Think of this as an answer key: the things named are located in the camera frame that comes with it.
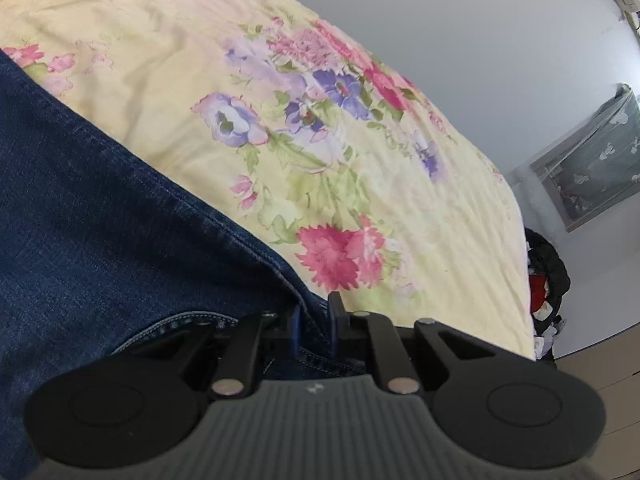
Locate dark blue denim jeans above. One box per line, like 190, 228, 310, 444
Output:
1, 58, 363, 479

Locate floral yellow bed quilt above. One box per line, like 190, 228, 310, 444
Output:
1, 0, 534, 357

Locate dark clothes pile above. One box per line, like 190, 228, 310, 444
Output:
525, 228, 570, 366

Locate grey patterned window curtain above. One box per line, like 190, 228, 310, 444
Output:
529, 84, 639, 232

